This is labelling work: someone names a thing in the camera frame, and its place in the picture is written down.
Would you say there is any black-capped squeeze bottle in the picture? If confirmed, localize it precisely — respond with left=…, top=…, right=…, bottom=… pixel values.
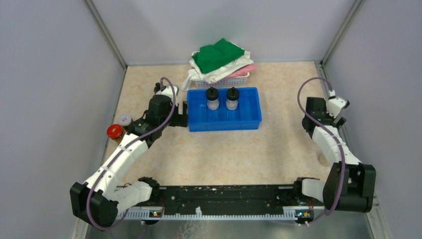
left=226, top=87, right=240, bottom=111
left=206, top=87, right=219, bottom=111

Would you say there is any blue plastic divided tray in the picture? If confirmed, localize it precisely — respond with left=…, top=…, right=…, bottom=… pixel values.
left=187, top=87, right=262, bottom=132

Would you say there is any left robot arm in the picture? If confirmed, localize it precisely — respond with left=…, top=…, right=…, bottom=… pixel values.
left=70, top=95, right=188, bottom=231

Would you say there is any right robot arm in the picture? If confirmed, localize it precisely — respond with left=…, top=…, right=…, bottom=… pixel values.
left=292, top=97, right=376, bottom=213

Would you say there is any white folded cloth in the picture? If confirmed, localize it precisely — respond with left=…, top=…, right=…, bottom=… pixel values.
left=180, top=50, right=254, bottom=91

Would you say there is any small black cap bottle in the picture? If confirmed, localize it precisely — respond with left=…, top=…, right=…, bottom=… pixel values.
left=153, top=82, right=162, bottom=94

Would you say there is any yellow-lidded beige jar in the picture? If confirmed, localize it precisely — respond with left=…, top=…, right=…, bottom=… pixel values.
left=318, top=153, right=330, bottom=167

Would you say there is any white-lidded brown spice jar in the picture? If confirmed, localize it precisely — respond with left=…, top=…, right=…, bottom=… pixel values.
left=117, top=114, right=133, bottom=130

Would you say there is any green folded cloth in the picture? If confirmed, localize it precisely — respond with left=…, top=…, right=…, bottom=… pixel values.
left=192, top=38, right=245, bottom=74

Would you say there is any white plastic basket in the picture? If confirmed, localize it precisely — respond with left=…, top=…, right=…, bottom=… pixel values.
left=193, top=73, right=250, bottom=89

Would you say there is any red-lidded jar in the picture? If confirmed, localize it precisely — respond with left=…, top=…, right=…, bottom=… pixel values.
left=106, top=124, right=125, bottom=143

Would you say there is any pink folded cloth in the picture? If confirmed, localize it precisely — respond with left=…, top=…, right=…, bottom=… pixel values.
left=225, top=63, right=257, bottom=79

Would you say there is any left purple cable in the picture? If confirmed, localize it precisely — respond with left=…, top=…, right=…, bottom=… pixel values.
left=86, top=77, right=177, bottom=232

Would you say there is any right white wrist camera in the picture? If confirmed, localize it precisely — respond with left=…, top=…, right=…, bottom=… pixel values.
left=326, top=90, right=350, bottom=119

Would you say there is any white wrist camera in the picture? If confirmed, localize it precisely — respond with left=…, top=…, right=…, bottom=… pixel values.
left=155, top=83, right=180, bottom=106
left=326, top=90, right=350, bottom=119

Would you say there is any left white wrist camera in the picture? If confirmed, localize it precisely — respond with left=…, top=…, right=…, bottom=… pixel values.
left=155, top=83, right=180, bottom=106

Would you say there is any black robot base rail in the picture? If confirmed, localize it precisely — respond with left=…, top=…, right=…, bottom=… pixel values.
left=118, top=184, right=324, bottom=223

